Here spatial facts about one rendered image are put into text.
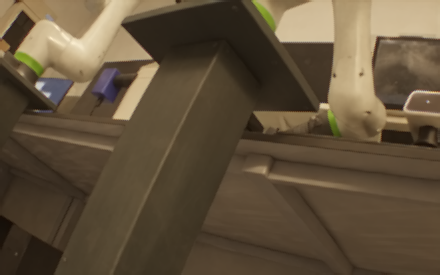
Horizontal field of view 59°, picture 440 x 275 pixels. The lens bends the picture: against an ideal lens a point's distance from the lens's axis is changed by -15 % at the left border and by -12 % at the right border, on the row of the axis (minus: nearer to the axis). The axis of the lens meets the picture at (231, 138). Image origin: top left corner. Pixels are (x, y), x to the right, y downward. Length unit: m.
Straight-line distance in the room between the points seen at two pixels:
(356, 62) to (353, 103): 0.09
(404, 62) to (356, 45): 0.33
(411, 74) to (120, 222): 0.92
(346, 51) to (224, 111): 0.41
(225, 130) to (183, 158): 0.09
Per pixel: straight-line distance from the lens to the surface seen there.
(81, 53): 1.46
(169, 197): 0.58
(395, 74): 1.26
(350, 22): 1.01
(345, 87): 0.93
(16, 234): 1.82
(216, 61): 0.63
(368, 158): 0.72
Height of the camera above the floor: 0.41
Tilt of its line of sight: 23 degrees up
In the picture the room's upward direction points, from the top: 24 degrees clockwise
